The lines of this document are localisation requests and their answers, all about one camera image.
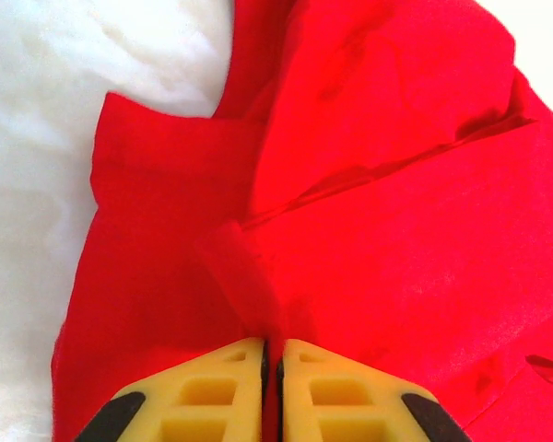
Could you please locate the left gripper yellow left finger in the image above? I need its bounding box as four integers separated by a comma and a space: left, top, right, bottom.
76, 337, 269, 442

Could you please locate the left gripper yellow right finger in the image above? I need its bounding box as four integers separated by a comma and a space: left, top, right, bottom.
276, 338, 472, 442

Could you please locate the red bear print t-shirt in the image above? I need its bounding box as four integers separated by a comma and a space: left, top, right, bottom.
50, 0, 553, 442

